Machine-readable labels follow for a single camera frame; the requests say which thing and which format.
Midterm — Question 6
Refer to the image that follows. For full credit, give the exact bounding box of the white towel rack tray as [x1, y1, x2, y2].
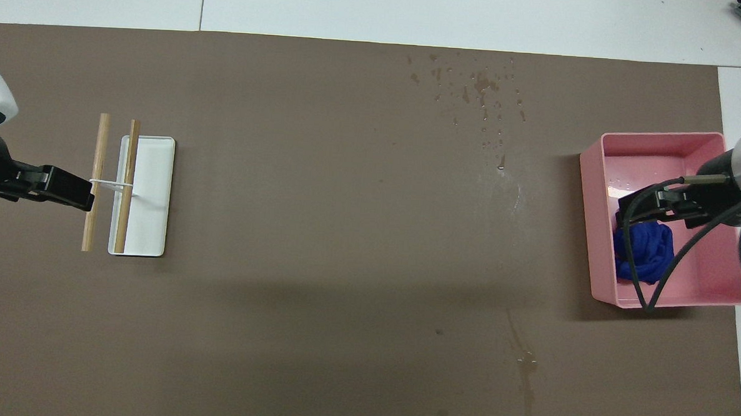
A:
[107, 134, 177, 259]

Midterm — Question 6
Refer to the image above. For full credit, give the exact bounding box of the blue towel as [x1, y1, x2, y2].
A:
[612, 219, 677, 285]

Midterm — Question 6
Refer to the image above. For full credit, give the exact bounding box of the brown table mat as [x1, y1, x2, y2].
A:
[0, 22, 741, 416]

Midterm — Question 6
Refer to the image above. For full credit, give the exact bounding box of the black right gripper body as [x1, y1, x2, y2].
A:
[686, 149, 741, 220]

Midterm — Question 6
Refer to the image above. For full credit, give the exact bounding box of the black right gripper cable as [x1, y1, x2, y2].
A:
[615, 171, 741, 317]

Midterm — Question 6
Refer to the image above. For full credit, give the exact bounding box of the wooden rack rod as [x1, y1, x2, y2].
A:
[113, 119, 142, 255]
[81, 112, 112, 253]

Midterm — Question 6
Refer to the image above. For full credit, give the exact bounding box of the pink plastic bin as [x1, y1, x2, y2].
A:
[573, 126, 741, 314]

